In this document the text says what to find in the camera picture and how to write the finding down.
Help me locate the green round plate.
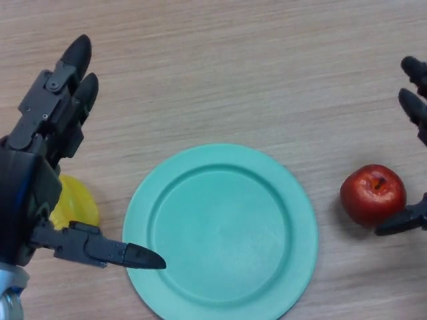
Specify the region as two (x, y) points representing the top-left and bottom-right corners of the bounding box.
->
(122, 143), (320, 320)

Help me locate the red apple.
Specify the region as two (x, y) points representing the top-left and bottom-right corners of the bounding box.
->
(340, 163), (408, 229)

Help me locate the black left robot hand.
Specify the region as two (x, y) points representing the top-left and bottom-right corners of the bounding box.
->
(0, 34), (167, 270)

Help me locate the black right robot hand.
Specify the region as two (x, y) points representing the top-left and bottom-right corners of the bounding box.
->
(375, 55), (427, 237)

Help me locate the yellow starfruit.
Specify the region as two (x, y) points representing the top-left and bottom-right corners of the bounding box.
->
(49, 173), (101, 233)

